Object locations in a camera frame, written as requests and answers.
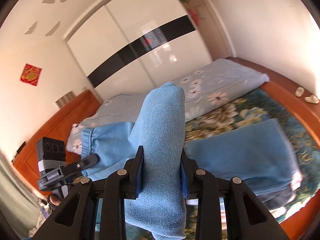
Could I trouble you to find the light blue fleece pants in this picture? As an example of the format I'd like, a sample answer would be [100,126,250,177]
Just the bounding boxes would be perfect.
[81,83,297,239]

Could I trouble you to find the person's hand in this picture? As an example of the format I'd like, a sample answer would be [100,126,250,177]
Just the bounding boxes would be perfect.
[47,194,61,211]

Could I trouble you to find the dark navy fleece jacket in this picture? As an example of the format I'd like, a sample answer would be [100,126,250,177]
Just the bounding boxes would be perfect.
[257,186,296,210]

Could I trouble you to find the orange wooden headboard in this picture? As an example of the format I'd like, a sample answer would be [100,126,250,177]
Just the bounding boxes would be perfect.
[13,90,101,195]

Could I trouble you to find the teal floral bed blanket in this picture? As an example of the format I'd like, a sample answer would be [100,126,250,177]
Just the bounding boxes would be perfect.
[185,89,319,222]

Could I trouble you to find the white slipper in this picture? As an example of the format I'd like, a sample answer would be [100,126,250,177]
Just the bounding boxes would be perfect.
[304,94,319,104]
[295,87,305,98]

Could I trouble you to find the light blue daisy quilt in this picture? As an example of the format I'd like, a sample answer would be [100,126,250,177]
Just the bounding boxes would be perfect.
[66,59,270,154]

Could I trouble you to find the white black-striped wardrobe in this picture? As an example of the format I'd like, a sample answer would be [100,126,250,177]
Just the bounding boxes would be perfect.
[67,0,212,99]

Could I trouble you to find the orange wooden bed frame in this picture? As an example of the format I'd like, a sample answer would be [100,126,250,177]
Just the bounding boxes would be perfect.
[231,57,319,239]

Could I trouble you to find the grey wall switch panel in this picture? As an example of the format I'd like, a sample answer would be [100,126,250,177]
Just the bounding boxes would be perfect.
[55,91,75,109]

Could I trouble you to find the red wall decoration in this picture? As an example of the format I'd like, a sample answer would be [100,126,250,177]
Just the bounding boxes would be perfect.
[20,63,42,86]

